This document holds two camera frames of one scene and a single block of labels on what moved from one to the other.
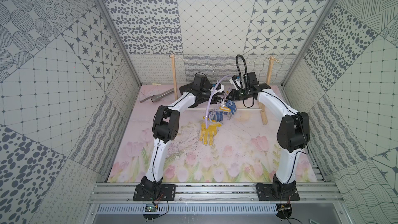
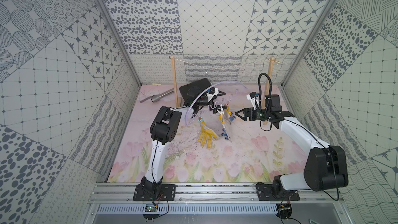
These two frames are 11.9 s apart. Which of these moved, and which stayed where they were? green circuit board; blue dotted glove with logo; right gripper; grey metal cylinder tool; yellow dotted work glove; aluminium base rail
Moved: blue dotted glove with logo; yellow dotted work glove; right gripper
Stayed: green circuit board; aluminium base rail; grey metal cylinder tool
